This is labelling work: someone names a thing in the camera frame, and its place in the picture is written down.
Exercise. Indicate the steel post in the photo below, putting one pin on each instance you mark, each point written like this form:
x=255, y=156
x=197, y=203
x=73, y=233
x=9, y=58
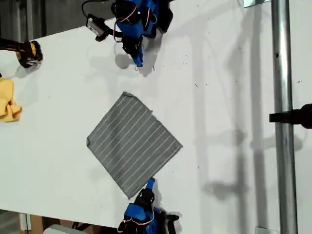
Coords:
x=284, y=122

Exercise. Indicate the black camera stalk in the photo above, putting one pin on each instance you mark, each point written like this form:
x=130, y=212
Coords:
x=104, y=35

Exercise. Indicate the black camera box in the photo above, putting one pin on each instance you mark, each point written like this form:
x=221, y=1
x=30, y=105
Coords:
x=170, y=220
x=95, y=24

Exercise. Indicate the grey white-striped towel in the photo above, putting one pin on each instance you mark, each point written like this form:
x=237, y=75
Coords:
x=131, y=143

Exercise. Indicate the black yellow power tool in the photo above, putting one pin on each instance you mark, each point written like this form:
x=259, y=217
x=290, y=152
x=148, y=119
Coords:
x=29, y=53

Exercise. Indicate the white box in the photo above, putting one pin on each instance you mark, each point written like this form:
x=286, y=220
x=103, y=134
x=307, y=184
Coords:
x=58, y=229

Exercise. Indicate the black clamp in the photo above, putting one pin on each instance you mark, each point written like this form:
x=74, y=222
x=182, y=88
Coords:
x=292, y=117

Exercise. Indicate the yellow cloth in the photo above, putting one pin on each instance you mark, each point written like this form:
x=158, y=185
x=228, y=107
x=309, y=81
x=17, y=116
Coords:
x=7, y=102

